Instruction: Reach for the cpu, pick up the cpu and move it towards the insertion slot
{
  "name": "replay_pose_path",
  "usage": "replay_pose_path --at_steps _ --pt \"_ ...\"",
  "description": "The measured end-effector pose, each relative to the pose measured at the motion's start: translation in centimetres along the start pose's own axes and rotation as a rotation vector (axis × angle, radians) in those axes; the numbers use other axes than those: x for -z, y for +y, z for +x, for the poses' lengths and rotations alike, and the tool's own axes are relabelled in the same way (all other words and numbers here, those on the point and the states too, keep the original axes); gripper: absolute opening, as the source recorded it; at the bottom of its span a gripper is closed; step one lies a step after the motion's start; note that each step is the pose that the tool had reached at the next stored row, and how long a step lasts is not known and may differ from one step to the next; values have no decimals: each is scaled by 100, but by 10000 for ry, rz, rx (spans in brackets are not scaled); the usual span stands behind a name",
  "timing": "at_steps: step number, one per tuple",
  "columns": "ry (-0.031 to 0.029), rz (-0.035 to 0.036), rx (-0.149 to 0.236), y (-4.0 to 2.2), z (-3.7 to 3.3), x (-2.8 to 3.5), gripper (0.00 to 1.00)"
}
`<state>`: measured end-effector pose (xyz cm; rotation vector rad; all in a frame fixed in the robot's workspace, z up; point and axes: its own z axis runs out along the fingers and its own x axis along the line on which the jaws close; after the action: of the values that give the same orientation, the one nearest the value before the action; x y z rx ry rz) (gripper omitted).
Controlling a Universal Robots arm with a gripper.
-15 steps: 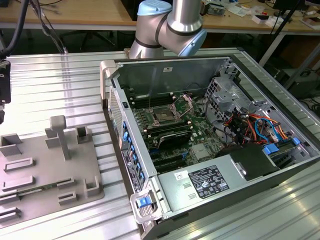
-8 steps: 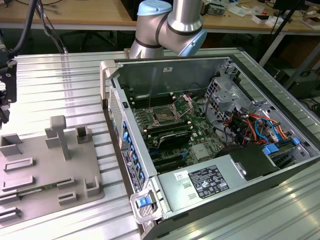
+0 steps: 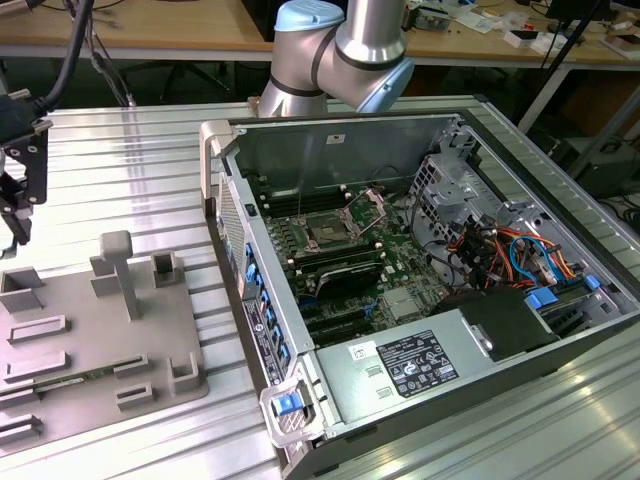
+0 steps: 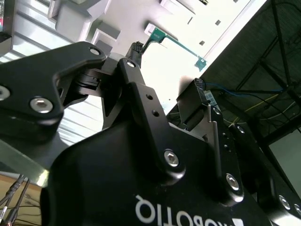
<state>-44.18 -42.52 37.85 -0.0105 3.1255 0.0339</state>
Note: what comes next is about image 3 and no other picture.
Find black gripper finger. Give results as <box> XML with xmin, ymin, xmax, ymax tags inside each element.
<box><xmin>6</xmin><ymin>207</ymin><xmax>33</xmax><ymax>248</ymax></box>

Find black RAM slot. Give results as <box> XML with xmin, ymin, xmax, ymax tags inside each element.
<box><xmin>291</xmin><ymin>240</ymin><xmax>372</xmax><ymax>263</ymax></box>
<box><xmin>263</xmin><ymin>194</ymin><xmax>350</xmax><ymax>216</ymax></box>
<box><xmin>258</xmin><ymin>185</ymin><xmax>346</xmax><ymax>203</ymax></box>
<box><xmin>294</xmin><ymin>249</ymin><xmax>377</xmax><ymax>275</ymax></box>

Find CPU socket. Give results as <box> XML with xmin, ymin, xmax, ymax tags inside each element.
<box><xmin>303</xmin><ymin>212</ymin><xmax>362</xmax><ymax>250</ymax></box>

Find black expansion slot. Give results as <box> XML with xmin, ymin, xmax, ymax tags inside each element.
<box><xmin>303</xmin><ymin>307</ymin><xmax>370</xmax><ymax>331</ymax></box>
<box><xmin>308</xmin><ymin>318</ymin><xmax>375</xmax><ymax>346</ymax></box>

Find grey plastic parts rack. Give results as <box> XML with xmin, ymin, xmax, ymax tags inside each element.
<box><xmin>0</xmin><ymin>230</ymin><xmax>211</xmax><ymax>454</ymax></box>

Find green RAM stick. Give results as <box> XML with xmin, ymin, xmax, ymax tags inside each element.
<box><xmin>33</xmin><ymin>366</ymin><xmax>117</xmax><ymax>390</ymax></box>

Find wooden desk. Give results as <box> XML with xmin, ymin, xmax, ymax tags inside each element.
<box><xmin>0</xmin><ymin>0</ymin><xmax>640</xmax><ymax>69</ymax></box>

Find blue case latch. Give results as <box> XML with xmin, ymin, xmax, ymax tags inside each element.
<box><xmin>272</xmin><ymin>393</ymin><xmax>305</xmax><ymax>417</ymax></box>

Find metal socket cover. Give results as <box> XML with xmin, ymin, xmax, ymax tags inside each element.
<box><xmin>341</xmin><ymin>186</ymin><xmax>390</xmax><ymax>237</ymax></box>

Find open grey PC case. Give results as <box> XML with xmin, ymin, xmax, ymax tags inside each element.
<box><xmin>198</xmin><ymin>94</ymin><xmax>640</xmax><ymax>479</ymax></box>

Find green motherboard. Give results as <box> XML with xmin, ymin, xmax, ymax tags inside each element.
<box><xmin>249</xmin><ymin>172</ymin><xmax>439</xmax><ymax>351</ymax></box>

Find small silver chipset heatsink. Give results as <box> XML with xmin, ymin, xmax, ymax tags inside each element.
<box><xmin>383</xmin><ymin>287</ymin><xmax>422</xmax><ymax>322</ymax></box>

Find grey power supply with label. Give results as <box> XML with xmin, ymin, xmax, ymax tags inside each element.
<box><xmin>313</xmin><ymin>307</ymin><xmax>495</xmax><ymax>427</ymax></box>

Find perforated metal disk bay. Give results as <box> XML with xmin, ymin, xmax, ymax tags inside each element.
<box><xmin>408</xmin><ymin>152</ymin><xmax>502</xmax><ymax>242</ymax></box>

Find large blue plastic clip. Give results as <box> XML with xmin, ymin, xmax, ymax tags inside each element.
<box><xmin>526</xmin><ymin>288</ymin><xmax>560</xmax><ymax>315</ymax></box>

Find white box on desk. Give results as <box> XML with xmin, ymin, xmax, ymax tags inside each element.
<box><xmin>503</xmin><ymin>28</ymin><xmax>552</xmax><ymax>53</ymax></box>

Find black slanted stand pole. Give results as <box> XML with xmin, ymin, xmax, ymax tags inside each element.
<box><xmin>538</xmin><ymin>17</ymin><xmax>589</xmax><ymax>71</ymax></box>

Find black box under desk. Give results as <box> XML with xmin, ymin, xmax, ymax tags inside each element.
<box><xmin>549</xmin><ymin>133</ymin><xmax>640</xmax><ymax>202</ymax></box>

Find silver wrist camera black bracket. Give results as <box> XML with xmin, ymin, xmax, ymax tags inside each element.
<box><xmin>0</xmin><ymin>91</ymin><xmax>54</xmax><ymax>205</ymax></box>

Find thick black camera cable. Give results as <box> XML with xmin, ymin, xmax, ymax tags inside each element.
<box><xmin>29</xmin><ymin>0</ymin><xmax>97</xmax><ymax>112</ymax></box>

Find thin wire locking lever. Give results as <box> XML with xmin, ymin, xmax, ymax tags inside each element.
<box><xmin>358</xmin><ymin>205</ymin><xmax>399</xmax><ymax>238</ymax></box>

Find black wire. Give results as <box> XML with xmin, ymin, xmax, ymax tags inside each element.
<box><xmin>410</xmin><ymin>197</ymin><xmax>476</xmax><ymax>294</ymax></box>

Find orange wire bundle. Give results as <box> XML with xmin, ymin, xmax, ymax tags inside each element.
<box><xmin>487</xmin><ymin>225</ymin><xmax>585</xmax><ymax>292</ymax></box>

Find black plastic air duct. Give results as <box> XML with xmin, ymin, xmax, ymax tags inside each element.
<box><xmin>430</xmin><ymin>287</ymin><xmax>562</xmax><ymax>364</ymax></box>

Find blue wire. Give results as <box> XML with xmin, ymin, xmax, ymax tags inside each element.
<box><xmin>508</xmin><ymin>233</ymin><xmax>562</xmax><ymax>287</ymax></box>

